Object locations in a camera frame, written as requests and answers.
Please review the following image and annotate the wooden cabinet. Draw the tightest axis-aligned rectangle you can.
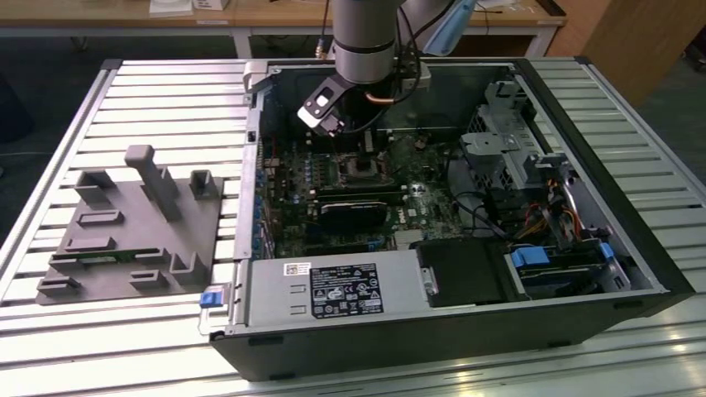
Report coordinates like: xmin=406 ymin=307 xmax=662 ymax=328
xmin=544 ymin=0 xmax=706 ymax=109

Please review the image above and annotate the black cable with copper spring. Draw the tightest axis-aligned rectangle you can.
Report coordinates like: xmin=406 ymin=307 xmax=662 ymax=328
xmin=364 ymin=0 xmax=462 ymax=108

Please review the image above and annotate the hard disk in blue carrier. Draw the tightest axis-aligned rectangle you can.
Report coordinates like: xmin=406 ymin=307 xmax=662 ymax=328
xmin=506 ymin=242 xmax=619 ymax=299

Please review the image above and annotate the black power cable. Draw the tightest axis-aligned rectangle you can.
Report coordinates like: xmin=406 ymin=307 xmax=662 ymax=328
xmin=448 ymin=188 xmax=512 ymax=241

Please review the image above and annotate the silver power supply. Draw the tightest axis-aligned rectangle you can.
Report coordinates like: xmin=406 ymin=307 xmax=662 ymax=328
xmin=233 ymin=250 xmax=436 ymax=328

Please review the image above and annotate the black rear case fan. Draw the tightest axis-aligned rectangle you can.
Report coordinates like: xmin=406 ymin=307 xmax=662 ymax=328
xmin=281 ymin=108 xmax=310 ymax=145

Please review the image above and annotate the CPU socket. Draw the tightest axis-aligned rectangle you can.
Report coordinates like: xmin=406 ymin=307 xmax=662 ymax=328
xmin=334 ymin=151 xmax=396 ymax=185

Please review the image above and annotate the grey parts rack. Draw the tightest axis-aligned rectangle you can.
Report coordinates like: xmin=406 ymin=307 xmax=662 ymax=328
xmin=33 ymin=144 xmax=225 ymax=306

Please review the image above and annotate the black PC case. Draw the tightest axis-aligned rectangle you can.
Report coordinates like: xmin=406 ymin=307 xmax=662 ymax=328
xmin=207 ymin=56 xmax=697 ymax=382

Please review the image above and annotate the green RAM stick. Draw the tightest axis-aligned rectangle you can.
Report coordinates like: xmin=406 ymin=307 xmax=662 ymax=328
xmin=73 ymin=252 xmax=139 ymax=264

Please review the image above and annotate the silver case handle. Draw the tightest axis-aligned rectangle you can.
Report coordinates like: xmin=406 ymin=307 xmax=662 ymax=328
xmin=241 ymin=60 xmax=276 ymax=91

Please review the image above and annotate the coloured wire bundle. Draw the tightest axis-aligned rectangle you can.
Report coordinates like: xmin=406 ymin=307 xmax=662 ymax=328
xmin=518 ymin=198 xmax=586 ymax=242

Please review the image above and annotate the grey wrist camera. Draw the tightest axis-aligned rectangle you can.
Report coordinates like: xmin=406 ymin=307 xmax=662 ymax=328
xmin=400 ymin=61 xmax=432 ymax=93

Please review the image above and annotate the black graphics card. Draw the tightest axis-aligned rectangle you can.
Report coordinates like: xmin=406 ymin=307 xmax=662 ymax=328
xmin=318 ymin=199 xmax=387 ymax=231

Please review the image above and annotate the black drive bay cover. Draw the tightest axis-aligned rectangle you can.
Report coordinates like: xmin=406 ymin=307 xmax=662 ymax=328
xmin=412 ymin=238 xmax=531 ymax=309

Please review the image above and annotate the white paper stack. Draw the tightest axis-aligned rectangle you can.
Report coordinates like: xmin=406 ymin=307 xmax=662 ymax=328
xmin=148 ymin=0 xmax=195 ymax=18

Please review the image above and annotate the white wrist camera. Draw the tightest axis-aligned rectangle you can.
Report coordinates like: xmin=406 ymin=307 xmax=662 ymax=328
xmin=296 ymin=75 xmax=347 ymax=136

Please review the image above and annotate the green motherboard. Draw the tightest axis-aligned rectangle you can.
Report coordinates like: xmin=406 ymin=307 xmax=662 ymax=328
xmin=257 ymin=131 xmax=475 ymax=257

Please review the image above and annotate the wooden desk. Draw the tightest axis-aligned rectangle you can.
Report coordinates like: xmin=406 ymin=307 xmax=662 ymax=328
xmin=0 ymin=0 xmax=570 ymax=59

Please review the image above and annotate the metal drive cage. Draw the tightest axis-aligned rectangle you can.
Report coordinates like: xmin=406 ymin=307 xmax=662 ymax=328
xmin=458 ymin=80 xmax=570 ymax=191

